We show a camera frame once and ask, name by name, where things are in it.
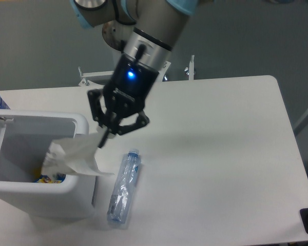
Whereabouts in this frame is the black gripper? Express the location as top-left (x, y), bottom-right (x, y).
top-left (87, 54), bottom-right (159, 148)

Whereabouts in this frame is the crushed clear plastic bottle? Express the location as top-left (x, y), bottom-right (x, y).
top-left (107, 149), bottom-right (141, 227)

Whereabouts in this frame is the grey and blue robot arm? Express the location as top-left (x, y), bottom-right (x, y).
top-left (71, 1), bottom-right (198, 148)

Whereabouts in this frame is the white plastic trash can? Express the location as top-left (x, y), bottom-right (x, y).
top-left (0, 109), bottom-right (97, 219)

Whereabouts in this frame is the blue and yellow snack packet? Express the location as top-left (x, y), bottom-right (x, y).
top-left (34, 174), bottom-right (66, 183)

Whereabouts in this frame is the white left frame bracket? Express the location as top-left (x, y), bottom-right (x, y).
top-left (78, 67), bottom-right (113, 86)

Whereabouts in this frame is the white frame bracket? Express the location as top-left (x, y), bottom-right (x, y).
top-left (157, 61), bottom-right (171, 81)
top-left (78, 67), bottom-right (113, 86)

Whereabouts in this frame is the white right frame bracket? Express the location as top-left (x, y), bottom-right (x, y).
top-left (157, 61), bottom-right (171, 81)

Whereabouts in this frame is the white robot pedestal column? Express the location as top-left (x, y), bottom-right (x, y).
top-left (102, 20), bottom-right (134, 84)

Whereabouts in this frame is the white upright clamp bracket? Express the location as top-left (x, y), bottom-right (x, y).
top-left (184, 54), bottom-right (196, 80)

